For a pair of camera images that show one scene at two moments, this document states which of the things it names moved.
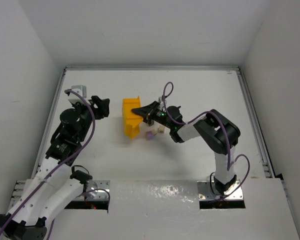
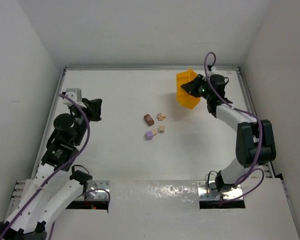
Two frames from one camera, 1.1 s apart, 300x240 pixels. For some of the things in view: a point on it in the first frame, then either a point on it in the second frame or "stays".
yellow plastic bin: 131,121 → 187,99
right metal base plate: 205,193 stays
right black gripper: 151,114 → 196,86
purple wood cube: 149,135 stays
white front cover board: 170,210 stays
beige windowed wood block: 161,130 stays
